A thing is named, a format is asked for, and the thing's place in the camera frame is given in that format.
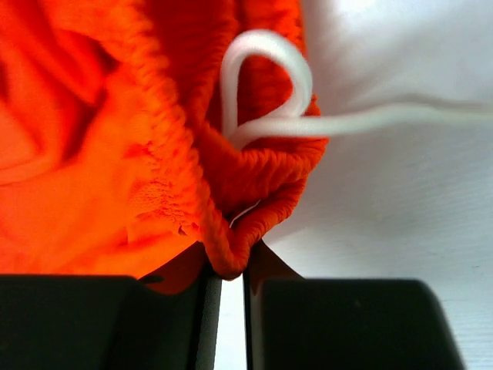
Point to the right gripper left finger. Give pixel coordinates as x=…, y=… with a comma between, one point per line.
x=165, y=320

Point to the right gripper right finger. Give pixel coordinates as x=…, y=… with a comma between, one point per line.
x=294, y=322

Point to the orange shorts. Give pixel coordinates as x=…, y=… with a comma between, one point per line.
x=113, y=157

